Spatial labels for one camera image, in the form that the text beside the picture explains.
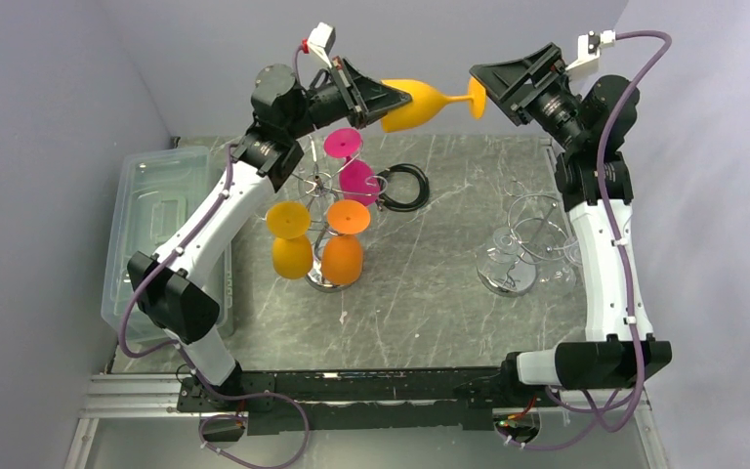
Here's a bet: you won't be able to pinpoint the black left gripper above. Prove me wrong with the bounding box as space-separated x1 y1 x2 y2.
286 58 412 141

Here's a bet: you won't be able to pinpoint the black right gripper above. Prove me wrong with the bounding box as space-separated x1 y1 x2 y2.
472 43 589 151

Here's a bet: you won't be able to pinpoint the yellow-orange wine glass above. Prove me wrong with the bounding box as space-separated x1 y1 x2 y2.
381 77 487 133

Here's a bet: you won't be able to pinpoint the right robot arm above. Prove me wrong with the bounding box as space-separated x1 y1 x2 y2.
470 43 673 405

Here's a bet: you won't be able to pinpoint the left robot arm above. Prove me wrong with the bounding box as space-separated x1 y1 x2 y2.
118 58 412 410

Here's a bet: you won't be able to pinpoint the pink wine glass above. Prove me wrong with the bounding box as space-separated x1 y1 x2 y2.
323 128 380 206

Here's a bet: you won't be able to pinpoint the chrome wine glass rack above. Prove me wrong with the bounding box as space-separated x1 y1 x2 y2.
294 135 387 293

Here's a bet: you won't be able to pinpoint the orange wine glass centre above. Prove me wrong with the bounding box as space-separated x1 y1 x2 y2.
321 199 371 285

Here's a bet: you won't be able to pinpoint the yellow wine glass left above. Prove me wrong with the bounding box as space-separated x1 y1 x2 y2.
266 201 313 279

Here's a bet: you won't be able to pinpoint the clear plastic storage box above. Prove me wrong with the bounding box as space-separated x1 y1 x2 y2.
101 147 225 329

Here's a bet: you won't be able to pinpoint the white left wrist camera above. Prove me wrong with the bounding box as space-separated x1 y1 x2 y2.
302 22 336 68

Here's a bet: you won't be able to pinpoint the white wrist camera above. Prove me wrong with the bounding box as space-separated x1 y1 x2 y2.
566 30 616 78
302 22 336 68

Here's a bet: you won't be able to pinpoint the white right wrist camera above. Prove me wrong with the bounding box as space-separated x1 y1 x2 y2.
566 30 616 78

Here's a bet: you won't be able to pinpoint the black coiled cable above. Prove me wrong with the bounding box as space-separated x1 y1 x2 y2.
374 162 431 214

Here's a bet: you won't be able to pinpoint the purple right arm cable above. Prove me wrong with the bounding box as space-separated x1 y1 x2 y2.
494 29 674 452

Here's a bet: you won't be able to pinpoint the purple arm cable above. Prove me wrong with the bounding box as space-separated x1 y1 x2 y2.
494 29 674 452
117 142 312 469

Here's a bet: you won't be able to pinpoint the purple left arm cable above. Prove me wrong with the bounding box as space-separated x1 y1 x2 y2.
117 142 312 469

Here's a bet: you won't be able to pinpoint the aluminium frame rails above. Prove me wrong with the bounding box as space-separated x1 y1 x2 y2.
63 136 667 469

